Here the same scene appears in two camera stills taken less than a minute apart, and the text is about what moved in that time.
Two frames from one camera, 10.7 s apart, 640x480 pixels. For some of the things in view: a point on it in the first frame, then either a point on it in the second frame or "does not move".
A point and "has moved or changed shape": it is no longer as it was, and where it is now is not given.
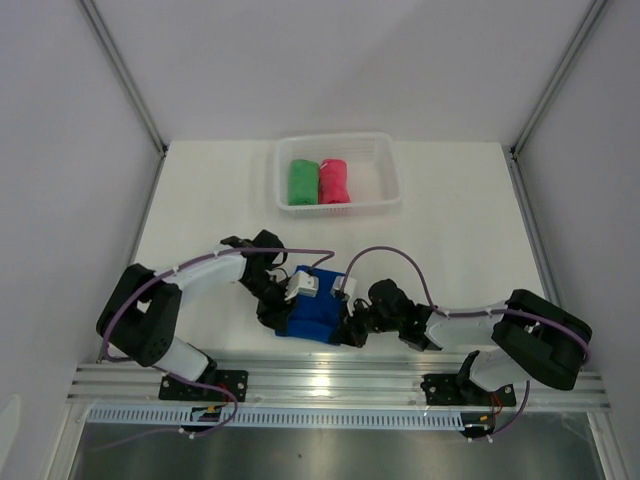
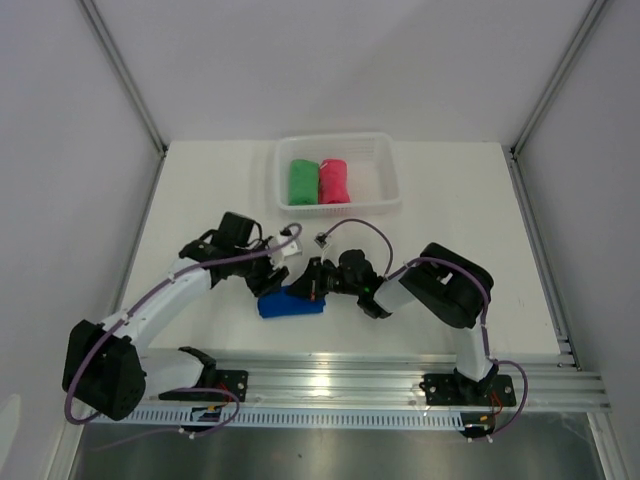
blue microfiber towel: x=314 y=318 has moved or changed shape
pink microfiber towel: x=333 y=182 does not move
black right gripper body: x=364 y=320 -> x=335 y=283
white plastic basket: x=372 y=176 does not move
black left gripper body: x=270 y=295 -> x=256 y=271
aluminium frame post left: x=124 y=73 does not move
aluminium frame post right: x=525 y=132 does not move
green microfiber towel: x=303 y=182 does not move
